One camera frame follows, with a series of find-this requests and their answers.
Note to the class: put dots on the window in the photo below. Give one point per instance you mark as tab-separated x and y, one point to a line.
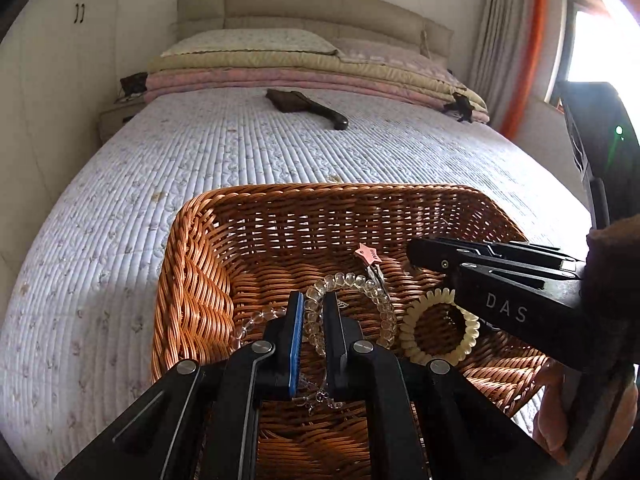
595	45

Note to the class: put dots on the dark wooden brush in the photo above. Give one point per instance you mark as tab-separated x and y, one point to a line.
295	101

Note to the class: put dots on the key with pink star cap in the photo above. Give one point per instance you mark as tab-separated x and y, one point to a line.
367	254

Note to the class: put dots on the person's right hand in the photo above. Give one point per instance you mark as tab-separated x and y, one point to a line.
550	410

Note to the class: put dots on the grey curtain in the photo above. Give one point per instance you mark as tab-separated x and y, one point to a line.
500	35

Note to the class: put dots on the white wardrobe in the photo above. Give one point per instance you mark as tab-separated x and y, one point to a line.
50	85

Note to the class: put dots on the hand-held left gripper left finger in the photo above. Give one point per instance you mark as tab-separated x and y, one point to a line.
296	345

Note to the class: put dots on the black phone tripod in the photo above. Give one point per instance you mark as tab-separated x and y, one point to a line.
462	107

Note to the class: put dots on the dark brown bag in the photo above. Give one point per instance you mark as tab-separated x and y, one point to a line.
134	85

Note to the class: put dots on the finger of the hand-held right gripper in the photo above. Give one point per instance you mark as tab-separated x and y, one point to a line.
540	255
500	300

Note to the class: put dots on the folded beige quilt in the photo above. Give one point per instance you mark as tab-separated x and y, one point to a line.
300	66

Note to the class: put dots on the beige padded headboard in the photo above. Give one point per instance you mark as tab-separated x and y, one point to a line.
325	10

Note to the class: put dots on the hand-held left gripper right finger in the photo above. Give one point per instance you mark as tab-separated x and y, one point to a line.
336	350

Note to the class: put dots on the pink pillow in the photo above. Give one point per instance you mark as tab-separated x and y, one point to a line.
390	57

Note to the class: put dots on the brown wicker basket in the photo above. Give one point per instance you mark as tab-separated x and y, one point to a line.
200	285

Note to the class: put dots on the cream floral pillow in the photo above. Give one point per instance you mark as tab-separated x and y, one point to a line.
250	42

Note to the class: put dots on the orange curtain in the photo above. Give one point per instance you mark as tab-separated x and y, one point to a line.
535	35

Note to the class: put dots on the grey nightstand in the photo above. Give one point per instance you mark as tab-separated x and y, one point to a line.
117	120

